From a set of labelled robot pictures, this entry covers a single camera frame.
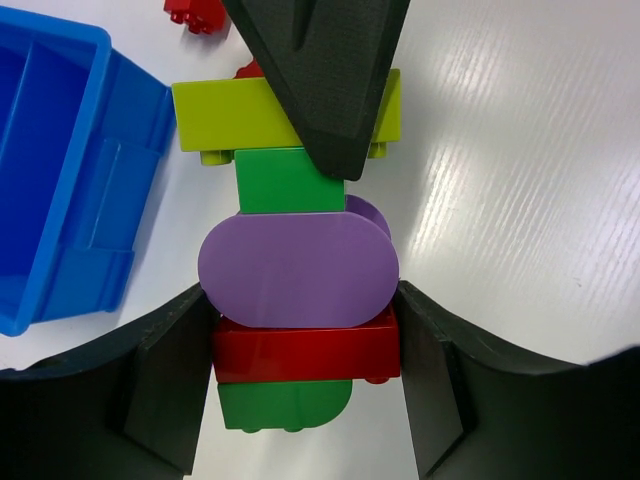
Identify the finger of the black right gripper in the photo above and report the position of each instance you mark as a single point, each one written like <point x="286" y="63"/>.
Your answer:
<point x="327" y="63"/>

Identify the green rounded lego brick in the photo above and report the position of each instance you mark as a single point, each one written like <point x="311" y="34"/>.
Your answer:
<point x="290" y="406"/>

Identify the blue plastic sorting bin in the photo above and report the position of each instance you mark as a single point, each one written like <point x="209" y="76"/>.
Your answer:
<point x="83" y="129"/>

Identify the red long lego brick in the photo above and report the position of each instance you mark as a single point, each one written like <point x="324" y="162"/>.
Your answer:
<point x="370" y="352"/>

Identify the green square lego brick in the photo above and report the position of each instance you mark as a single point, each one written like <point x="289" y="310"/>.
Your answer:
<point x="284" y="180"/>

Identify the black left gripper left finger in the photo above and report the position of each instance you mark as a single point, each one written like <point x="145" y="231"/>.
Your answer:
<point x="126" y="405"/>

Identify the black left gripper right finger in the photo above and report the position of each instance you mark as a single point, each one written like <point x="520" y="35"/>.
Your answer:
<point x="480" y="407"/>

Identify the purple rounded lego brick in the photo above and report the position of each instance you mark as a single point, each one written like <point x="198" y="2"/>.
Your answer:
<point x="306" y="270"/>

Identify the red lego brick cluster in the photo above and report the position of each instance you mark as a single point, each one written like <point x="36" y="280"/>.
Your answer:
<point x="209" y="47"/>

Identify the lime green lego brick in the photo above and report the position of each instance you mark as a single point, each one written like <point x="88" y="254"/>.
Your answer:
<point x="230" y="115"/>

